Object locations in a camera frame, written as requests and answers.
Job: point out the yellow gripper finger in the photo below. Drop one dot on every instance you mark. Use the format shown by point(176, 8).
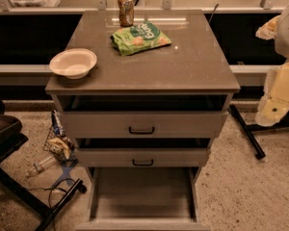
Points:
point(268, 30)
point(274, 104)

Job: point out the green rice chip bag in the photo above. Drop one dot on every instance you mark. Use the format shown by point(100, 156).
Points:
point(138, 38)

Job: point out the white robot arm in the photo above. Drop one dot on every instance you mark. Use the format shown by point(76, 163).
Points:
point(282, 34)

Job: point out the top grey drawer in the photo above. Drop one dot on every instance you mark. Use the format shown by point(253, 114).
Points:
point(123, 125)

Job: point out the grey drawer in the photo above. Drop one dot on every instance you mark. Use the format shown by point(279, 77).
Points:
point(132, 157)
point(143, 199)
point(123, 125)

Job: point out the grey drawer cabinet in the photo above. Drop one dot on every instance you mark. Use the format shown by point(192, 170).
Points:
point(190, 75)

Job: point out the bottom grey drawer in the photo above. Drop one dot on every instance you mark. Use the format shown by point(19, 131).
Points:
point(143, 199)

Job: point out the middle grey drawer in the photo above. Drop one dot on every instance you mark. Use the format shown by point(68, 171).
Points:
point(132, 157)

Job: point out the black stand leg right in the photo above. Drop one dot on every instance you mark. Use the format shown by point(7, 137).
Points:
point(248, 129)

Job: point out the orange soda can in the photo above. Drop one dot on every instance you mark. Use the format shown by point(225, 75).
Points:
point(126, 12)

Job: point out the white paper bowl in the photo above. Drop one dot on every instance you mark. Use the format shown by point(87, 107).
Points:
point(73, 63)

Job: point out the clear plastic bottle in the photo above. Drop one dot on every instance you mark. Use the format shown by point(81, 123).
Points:
point(41, 166)

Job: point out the black chair base left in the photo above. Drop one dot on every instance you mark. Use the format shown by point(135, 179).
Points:
point(15, 215)

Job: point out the wire basket with snacks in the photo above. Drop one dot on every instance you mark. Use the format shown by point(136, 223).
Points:
point(57, 142)

